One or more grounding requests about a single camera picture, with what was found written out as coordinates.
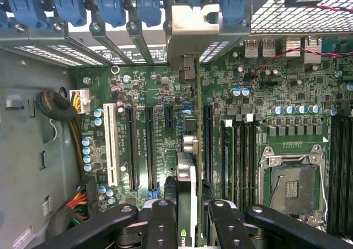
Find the black RAM slot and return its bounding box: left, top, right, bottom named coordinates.
left=236, top=121, right=244, bottom=205
left=339, top=116, right=347, bottom=233
left=244, top=121, right=251, bottom=205
left=347, top=116, right=353, bottom=233
left=250, top=121, right=258, bottom=205
left=329, top=116, right=339, bottom=233

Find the black-labelled RAM stick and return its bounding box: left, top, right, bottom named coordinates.
left=222, top=119, right=235, bottom=203

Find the CPU socket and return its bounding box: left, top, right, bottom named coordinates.
left=258, top=144, right=329, bottom=225

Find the long PCIe expansion slot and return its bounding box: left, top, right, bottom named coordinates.
left=202, top=104, right=215, bottom=185
left=145, top=106, right=158, bottom=192
left=125, top=106, right=141, bottom=192

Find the white PCI expansion slot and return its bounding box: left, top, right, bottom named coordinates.
left=103, top=102, right=121, bottom=188

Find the short PCIe expansion slot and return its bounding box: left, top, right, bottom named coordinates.
left=164, top=105, right=175, bottom=132

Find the green motherboard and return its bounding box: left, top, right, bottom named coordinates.
left=74, top=39, right=353, bottom=233

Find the white power connector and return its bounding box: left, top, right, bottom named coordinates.
left=68, top=88, right=92, bottom=115

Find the gray open PC case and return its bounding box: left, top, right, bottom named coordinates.
left=0, top=0, right=353, bottom=249

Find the coloured power wire bundle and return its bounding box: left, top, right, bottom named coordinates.
left=45, top=184, right=92, bottom=241

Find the thin wire locking lever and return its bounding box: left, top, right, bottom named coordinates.
left=314, top=160, right=330, bottom=219

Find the black braided power cable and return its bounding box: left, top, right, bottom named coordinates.
left=35, top=89, right=89, bottom=183

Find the red-black twisted wire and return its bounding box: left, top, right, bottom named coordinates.
left=252, top=46, right=353, bottom=78

